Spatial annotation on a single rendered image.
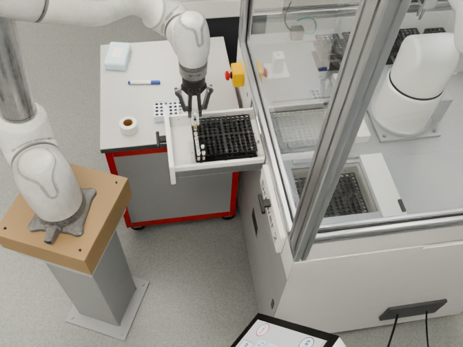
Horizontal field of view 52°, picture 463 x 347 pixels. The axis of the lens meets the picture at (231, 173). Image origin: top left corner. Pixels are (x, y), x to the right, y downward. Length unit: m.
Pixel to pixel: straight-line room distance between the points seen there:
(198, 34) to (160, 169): 0.83
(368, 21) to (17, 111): 1.05
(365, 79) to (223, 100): 1.26
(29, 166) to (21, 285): 1.21
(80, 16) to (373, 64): 0.69
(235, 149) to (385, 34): 1.00
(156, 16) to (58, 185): 0.57
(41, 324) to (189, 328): 0.69
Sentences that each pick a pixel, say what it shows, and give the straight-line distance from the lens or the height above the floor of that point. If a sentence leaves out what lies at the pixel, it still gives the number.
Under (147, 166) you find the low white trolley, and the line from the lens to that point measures 2.04.
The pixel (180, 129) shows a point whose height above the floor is 0.84.
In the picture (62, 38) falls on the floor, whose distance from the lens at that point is 3.68.
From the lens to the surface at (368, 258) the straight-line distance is 1.55.
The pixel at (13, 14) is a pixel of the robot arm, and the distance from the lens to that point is 1.14.
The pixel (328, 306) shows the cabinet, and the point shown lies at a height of 0.47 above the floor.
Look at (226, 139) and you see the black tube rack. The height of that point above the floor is 0.87.
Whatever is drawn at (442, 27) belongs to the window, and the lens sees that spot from 0.85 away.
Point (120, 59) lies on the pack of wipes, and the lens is 2.19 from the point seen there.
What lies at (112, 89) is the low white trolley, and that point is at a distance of 2.12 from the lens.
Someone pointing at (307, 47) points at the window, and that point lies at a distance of 1.16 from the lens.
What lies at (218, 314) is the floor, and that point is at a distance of 2.35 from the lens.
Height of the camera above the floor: 2.23
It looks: 55 degrees down
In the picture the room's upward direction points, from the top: 4 degrees clockwise
